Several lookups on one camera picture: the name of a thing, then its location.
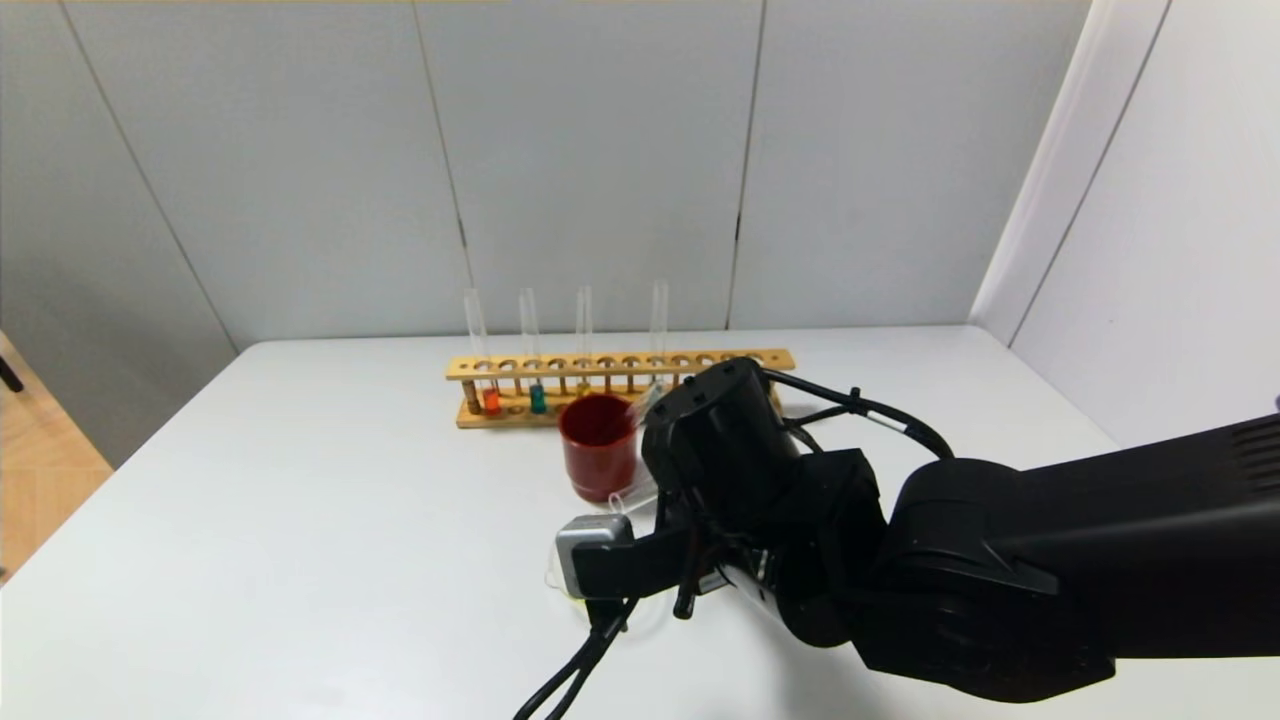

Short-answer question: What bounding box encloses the red plastic cup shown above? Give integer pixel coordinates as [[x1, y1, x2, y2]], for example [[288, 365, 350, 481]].
[[557, 393, 646, 504]]

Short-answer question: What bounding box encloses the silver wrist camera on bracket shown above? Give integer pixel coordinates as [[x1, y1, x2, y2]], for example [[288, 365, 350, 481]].
[[555, 514, 693, 603]]

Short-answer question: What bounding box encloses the test tube with blue liquid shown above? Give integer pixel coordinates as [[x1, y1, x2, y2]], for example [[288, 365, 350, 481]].
[[518, 288, 549, 415], [650, 282, 669, 389]]

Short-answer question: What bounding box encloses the clear glass bowl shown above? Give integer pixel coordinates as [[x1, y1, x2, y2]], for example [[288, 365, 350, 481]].
[[543, 512, 663, 626]]

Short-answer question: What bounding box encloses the wooden test tube rack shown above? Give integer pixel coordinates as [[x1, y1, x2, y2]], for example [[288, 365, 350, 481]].
[[445, 348, 798, 431]]

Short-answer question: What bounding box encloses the test tube with orange liquid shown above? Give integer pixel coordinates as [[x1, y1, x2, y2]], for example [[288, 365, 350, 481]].
[[462, 290, 502, 416]]

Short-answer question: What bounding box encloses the black camera cable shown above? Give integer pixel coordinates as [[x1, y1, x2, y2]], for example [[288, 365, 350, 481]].
[[513, 368, 954, 720]]

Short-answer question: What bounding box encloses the test tube with red liquid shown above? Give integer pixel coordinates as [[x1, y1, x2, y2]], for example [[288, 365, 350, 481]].
[[608, 476, 661, 517]]

